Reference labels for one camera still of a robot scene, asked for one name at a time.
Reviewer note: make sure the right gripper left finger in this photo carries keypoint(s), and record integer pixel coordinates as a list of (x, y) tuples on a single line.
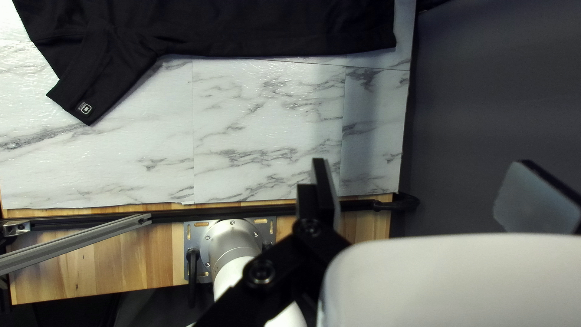
[(313, 245)]

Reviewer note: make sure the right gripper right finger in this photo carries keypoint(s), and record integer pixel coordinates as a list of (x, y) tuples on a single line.
[(535, 200)]

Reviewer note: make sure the black t-shirt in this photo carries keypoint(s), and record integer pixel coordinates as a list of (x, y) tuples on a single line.
[(218, 27)]

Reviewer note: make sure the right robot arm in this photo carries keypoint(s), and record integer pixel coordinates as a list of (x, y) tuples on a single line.
[(231, 247)]

